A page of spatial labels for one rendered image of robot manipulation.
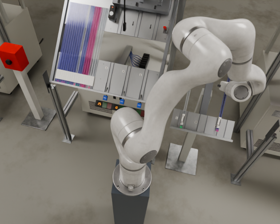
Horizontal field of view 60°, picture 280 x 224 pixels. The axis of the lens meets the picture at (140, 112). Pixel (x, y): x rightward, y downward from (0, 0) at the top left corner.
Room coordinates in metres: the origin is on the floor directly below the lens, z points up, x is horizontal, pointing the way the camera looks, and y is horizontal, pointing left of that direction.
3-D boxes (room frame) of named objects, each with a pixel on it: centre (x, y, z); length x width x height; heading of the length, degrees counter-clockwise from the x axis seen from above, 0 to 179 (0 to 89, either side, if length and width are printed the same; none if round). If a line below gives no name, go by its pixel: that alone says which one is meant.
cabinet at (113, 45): (1.67, 0.13, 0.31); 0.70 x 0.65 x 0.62; 79
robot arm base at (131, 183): (0.51, 0.01, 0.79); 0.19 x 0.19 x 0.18
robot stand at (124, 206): (0.51, 0.01, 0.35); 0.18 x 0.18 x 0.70; 89
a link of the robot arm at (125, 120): (0.54, 0.03, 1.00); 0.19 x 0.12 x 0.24; 33
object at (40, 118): (1.34, 0.93, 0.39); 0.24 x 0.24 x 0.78; 79
